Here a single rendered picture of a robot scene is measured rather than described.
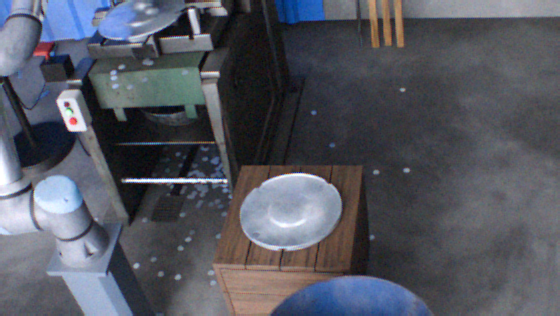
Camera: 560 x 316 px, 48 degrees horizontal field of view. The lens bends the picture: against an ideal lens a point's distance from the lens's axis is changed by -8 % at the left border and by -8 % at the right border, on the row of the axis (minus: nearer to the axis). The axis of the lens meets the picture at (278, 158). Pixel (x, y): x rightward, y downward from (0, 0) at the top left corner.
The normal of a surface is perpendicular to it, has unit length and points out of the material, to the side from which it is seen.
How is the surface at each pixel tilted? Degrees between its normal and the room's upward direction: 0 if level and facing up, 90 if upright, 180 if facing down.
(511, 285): 0
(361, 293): 88
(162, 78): 90
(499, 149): 0
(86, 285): 90
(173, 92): 90
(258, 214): 0
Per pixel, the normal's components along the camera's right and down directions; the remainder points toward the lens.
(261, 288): -0.17, 0.66
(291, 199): -0.15, -0.75
